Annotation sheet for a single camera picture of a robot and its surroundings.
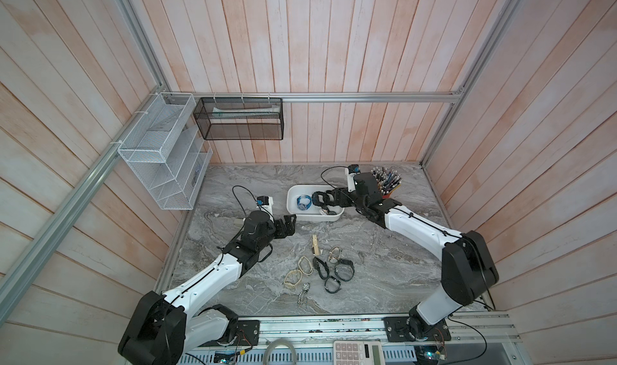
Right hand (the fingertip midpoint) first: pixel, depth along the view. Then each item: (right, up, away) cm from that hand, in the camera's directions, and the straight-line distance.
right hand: (339, 189), depth 90 cm
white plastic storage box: (-10, -11, +12) cm, 19 cm away
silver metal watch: (-13, -34, -8) cm, 37 cm away
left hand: (-20, -11, -6) cm, 23 cm away
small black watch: (-2, -32, -8) cm, 33 cm away
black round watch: (+2, -29, -4) cm, 30 cm away
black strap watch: (-9, -28, -4) cm, 30 cm away
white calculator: (0, -48, -20) cm, 52 cm away
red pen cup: (+20, -3, +4) cm, 20 cm away
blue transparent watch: (-14, -7, +11) cm, 19 cm away
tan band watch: (-15, -28, -4) cm, 32 cm away
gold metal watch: (-2, -25, 0) cm, 25 cm away
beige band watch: (-18, -33, -8) cm, 39 cm away
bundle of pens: (+19, +4, 0) cm, 19 cm away
